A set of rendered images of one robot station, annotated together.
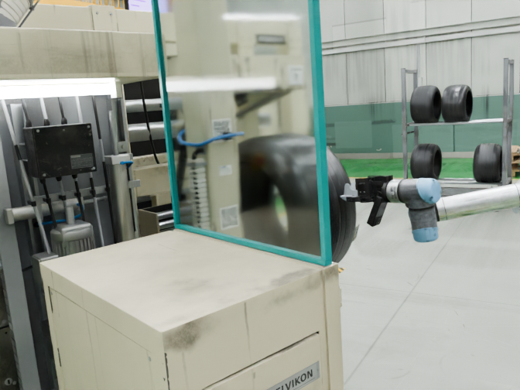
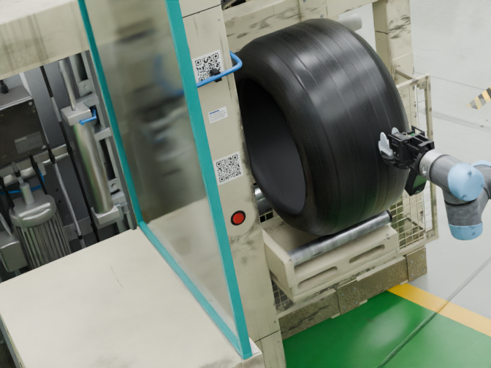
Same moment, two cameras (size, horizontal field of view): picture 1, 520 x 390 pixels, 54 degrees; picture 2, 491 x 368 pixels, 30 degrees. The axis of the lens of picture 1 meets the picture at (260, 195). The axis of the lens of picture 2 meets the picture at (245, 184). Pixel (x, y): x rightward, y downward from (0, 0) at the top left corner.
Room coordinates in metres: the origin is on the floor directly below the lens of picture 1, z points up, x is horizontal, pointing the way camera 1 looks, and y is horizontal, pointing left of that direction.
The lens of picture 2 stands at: (-0.24, -0.58, 2.46)
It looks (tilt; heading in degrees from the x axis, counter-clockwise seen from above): 33 degrees down; 19
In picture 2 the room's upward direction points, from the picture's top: 11 degrees counter-clockwise
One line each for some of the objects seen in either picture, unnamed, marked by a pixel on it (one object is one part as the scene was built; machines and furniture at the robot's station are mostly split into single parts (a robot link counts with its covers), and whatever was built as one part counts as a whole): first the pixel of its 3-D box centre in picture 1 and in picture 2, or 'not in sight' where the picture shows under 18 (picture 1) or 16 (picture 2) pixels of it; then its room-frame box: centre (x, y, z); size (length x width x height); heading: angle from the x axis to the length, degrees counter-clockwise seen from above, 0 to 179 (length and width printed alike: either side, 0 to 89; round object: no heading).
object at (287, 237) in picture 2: not in sight; (314, 244); (1.90, -0.03, 0.80); 0.37 x 0.36 x 0.02; 40
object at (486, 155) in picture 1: (456, 137); not in sight; (6.87, -2.71, 0.96); 1.33 x 0.64 x 1.92; 57
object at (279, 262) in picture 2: not in sight; (257, 239); (1.78, 0.10, 0.90); 0.40 x 0.03 x 0.10; 40
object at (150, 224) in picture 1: (171, 241); not in sight; (2.04, 0.38, 1.05); 0.20 x 0.15 x 0.30; 130
